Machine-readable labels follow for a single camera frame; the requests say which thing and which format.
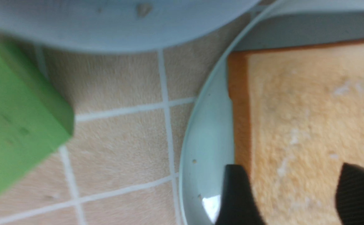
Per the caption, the blue bread plate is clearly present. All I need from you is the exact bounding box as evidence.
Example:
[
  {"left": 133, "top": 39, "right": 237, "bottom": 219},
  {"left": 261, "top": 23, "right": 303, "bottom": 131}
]
[{"left": 179, "top": 0, "right": 364, "bottom": 225}]

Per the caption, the orange checkered tablecloth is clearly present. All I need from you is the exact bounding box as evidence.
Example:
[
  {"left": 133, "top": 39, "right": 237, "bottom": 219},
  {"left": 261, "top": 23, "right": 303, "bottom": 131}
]
[{"left": 0, "top": 12, "right": 256, "bottom": 225}]

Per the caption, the toast slice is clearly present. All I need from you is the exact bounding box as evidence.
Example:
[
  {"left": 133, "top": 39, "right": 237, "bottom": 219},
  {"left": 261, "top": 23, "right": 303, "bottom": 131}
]
[{"left": 227, "top": 40, "right": 364, "bottom": 225}]

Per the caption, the mint green empty plate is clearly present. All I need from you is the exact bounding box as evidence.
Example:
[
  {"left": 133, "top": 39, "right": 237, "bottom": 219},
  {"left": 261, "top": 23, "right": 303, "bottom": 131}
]
[{"left": 0, "top": 0, "right": 258, "bottom": 53}]

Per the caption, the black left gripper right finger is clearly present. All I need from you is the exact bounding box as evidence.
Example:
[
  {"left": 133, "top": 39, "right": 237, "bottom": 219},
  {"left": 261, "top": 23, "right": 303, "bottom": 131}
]
[{"left": 335, "top": 163, "right": 364, "bottom": 225}]

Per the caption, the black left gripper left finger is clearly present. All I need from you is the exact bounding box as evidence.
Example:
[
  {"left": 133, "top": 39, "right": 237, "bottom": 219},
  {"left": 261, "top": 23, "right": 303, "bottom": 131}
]
[{"left": 215, "top": 165, "right": 265, "bottom": 225}]

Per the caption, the green cube block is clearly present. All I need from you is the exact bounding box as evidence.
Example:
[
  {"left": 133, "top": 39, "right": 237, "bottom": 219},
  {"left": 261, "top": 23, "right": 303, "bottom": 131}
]
[{"left": 0, "top": 42, "right": 75, "bottom": 195}]

